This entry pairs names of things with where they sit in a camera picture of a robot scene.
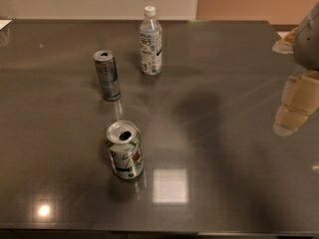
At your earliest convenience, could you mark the silver blue redbull can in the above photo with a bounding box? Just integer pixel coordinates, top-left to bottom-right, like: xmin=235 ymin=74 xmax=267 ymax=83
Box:
xmin=93 ymin=50 xmax=121 ymax=102

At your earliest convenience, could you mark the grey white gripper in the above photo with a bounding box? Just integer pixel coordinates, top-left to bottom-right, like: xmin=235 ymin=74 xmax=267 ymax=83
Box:
xmin=272 ymin=2 xmax=319 ymax=136

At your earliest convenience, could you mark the white green soda can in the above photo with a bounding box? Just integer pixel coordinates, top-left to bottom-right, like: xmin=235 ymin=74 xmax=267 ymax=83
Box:
xmin=106 ymin=120 xmax=144 ymax=180

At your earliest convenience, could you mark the white paper at table corner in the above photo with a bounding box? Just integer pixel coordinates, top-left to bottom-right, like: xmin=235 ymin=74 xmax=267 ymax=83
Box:
xmin=0 ymin=20 xmax=12 ymax=31

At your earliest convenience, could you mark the clear plastic water bottle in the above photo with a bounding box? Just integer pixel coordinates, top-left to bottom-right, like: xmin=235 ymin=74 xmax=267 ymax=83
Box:
xmin=140 ymin=6 xmax=162 ymax=76

